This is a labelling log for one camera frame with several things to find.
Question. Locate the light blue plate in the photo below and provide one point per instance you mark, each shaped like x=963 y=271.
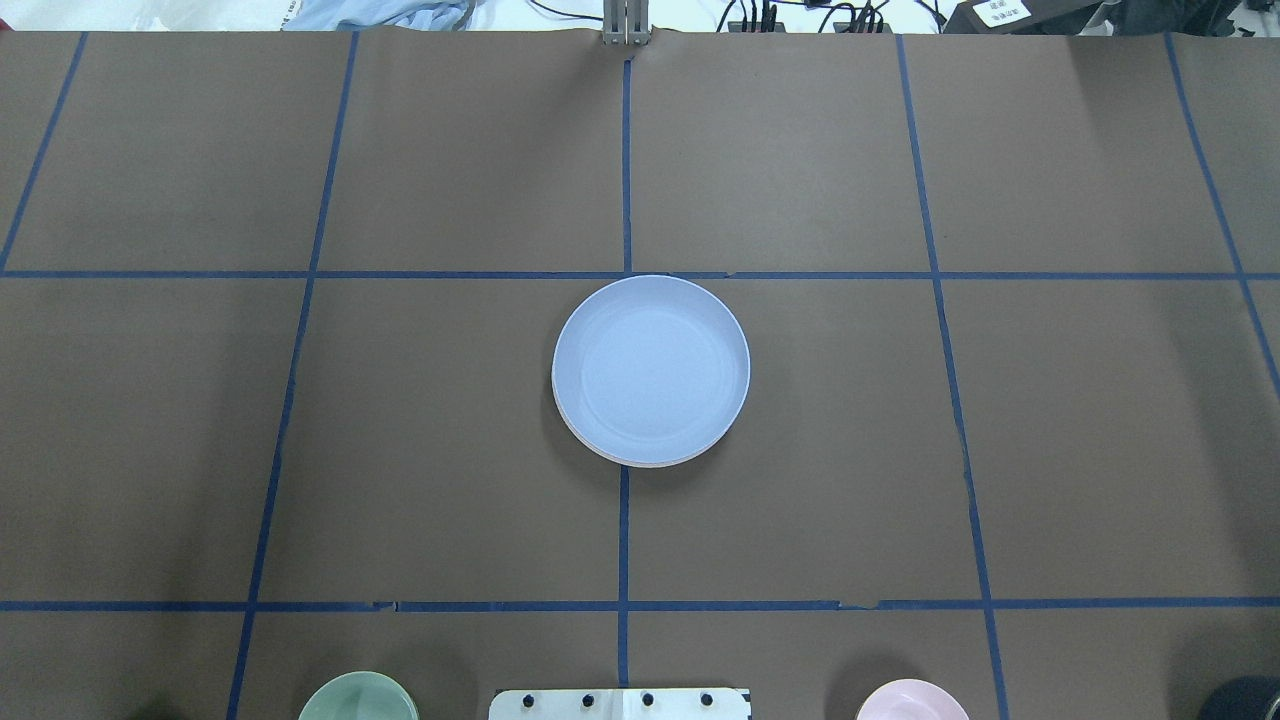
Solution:
x=651 y=326

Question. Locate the cream plate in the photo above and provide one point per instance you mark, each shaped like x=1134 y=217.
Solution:
x=650 y=424

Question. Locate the pink bowl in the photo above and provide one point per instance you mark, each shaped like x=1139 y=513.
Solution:
x=910 y=699

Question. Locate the green bowl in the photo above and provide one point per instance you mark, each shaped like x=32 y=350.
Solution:
x=360 y=695

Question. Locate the light blue cloth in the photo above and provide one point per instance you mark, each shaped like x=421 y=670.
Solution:
x=432 y=16

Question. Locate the dark pot with glass lid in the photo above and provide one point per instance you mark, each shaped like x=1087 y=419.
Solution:
x=1243 y=697

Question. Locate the white camera pole base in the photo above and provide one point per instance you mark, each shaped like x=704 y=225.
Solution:
x=622 y=703

